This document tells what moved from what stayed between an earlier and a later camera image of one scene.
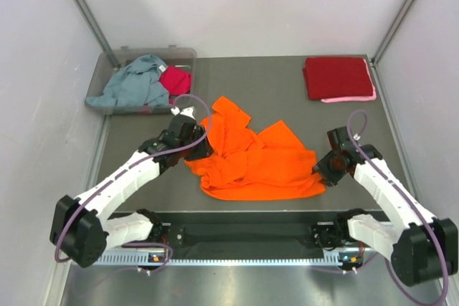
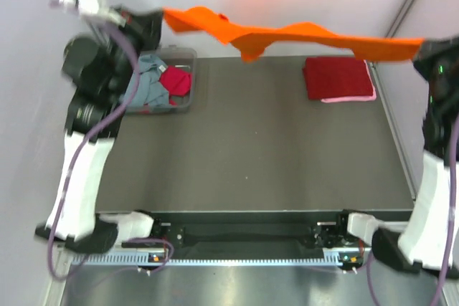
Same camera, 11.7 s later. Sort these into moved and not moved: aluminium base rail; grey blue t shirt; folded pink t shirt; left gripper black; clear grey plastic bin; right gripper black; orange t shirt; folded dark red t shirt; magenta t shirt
Moved: right gripper black; orange t shirt; left gripper black
Not moved: magenta t shirt; clear grey plastic bin; folded dark red t shirt; grey blue t shirt; aluminium base rail; folded pink t shirt
